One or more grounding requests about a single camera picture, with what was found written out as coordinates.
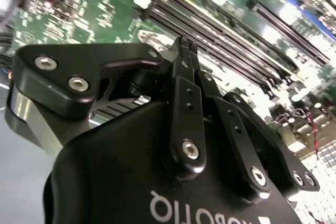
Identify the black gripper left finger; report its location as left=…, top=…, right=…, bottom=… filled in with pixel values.
left=4, top=37, right=207, bottom=174

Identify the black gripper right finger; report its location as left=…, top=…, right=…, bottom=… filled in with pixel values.
left=190, top=41, right=321, bottom=199

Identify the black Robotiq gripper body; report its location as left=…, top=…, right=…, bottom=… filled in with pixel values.
left=43, top=94, right=303, bottom=224

